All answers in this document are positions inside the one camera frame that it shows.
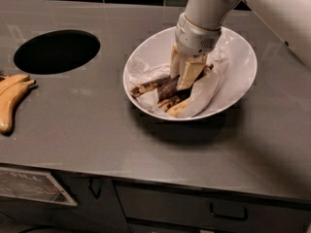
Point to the black cabinet door handle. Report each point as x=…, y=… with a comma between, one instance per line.
x=94, y=186

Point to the black drawer handle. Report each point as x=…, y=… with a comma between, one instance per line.
x=228, y=212

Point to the framed sign on cabinet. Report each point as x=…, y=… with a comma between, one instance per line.
x=30, y=185

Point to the yellow banana counter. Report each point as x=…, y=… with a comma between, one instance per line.
x=7, y=82
x=8, y=101

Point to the white paper napkin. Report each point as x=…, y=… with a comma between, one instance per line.
x=139, y=70

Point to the dark overripe banana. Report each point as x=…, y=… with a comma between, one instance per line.
x=170, y=89

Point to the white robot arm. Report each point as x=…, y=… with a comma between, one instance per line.
x=289, y=20

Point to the yellow banana counter front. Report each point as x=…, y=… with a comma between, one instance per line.
x=8, y=101

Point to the brown spotted banana lower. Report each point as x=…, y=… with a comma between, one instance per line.
x=169, y=102

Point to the brown spotted banana left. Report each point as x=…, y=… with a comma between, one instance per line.
x=142, y=88

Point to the white bowl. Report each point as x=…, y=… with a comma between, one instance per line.
x=239, y=74

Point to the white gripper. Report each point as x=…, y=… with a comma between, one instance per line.
x=193, y=40

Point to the brown spotted banana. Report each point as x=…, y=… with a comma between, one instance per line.
x=142, y=88
x=169, y=102

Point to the grey drawer front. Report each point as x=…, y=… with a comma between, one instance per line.
x=190, y=208

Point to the round counter trash opening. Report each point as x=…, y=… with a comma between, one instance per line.
x=56, y=52

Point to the yellow banana bowl bottom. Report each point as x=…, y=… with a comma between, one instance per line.
x=178, y=108

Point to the yellow banana counter back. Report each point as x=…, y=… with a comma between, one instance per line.
x=7, y=82

